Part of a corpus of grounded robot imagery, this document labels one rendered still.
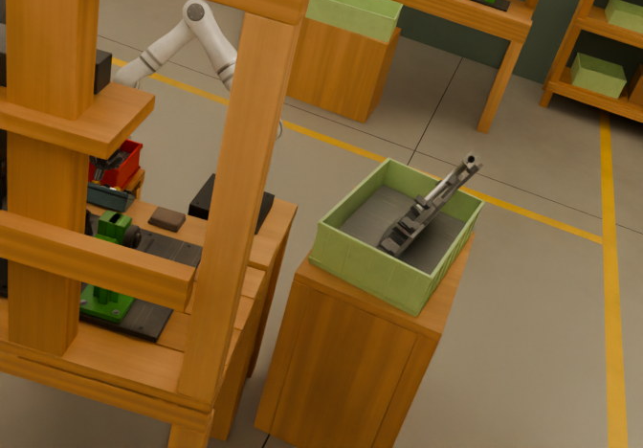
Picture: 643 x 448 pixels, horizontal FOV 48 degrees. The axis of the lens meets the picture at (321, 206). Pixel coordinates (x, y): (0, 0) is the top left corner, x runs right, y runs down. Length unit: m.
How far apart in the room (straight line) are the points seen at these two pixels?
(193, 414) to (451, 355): 1.89
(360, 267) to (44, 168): 1.16
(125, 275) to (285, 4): 0.68
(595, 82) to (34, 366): 5.58
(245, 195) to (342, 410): 1.42
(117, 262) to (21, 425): 1.42
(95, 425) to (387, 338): 1.15
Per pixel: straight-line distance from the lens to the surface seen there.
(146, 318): 2.00
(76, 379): 1.95
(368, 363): 2.54
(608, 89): 6.77
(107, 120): 1.53
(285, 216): 2.55
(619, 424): 3.72
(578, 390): 3.75
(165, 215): 2.31
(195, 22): 2.37
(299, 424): 2.85
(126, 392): 1.91
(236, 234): 1.50
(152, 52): 2.41
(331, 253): 2.41
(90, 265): 1.62
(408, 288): 2.35
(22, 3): 1.46
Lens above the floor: 2.27
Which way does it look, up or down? 32 degrees down
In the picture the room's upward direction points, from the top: 16 degrees clockwise
